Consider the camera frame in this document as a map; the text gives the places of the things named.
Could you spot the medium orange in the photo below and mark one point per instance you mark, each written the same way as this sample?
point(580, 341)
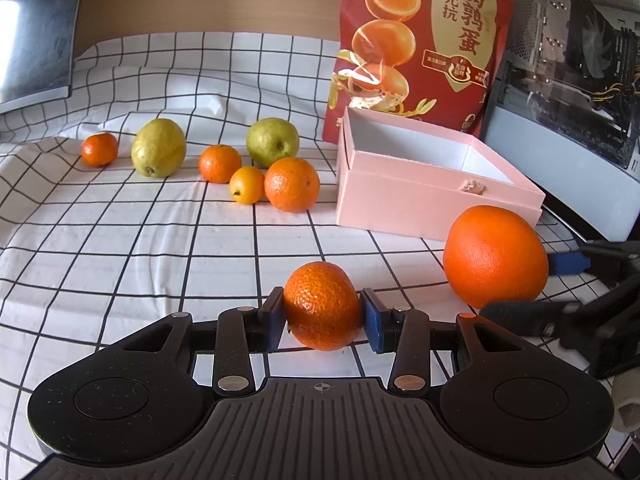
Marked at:
point(291, 185)

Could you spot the large orange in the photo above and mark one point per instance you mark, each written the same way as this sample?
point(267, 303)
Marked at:
point(492, 255)

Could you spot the large green guava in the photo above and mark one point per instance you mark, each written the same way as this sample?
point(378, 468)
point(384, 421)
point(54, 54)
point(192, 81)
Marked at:
point(159, 149)

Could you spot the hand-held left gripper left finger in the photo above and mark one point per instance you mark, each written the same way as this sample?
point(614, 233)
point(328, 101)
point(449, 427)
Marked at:
point(274, 317)

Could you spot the small bumpy mandarin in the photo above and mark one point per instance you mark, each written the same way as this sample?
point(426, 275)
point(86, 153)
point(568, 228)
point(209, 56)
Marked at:
point(322, 305)

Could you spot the dark monitor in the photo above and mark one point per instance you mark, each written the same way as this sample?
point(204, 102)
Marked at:
point(35, 35)

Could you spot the red snack bag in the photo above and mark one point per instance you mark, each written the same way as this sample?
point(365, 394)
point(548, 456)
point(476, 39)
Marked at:
point(425, 35)

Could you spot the white checked cloth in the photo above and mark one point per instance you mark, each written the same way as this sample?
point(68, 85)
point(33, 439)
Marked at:
point(125, 260)

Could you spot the computer case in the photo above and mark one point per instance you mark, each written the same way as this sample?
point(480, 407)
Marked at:
point(565, 85)

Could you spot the small yellow-orange kumquat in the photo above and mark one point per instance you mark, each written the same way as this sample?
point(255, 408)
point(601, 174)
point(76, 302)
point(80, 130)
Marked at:
point(246, 186)

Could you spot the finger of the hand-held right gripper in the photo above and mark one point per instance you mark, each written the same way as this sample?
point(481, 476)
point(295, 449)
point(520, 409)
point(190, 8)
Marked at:
point(525, 317)
point(567, 263)

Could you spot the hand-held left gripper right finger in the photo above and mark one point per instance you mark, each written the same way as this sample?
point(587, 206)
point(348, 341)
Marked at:
point(372, 320)

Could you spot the pink cardboard box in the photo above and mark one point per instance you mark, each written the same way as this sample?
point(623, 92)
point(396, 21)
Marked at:
point(400, 200)

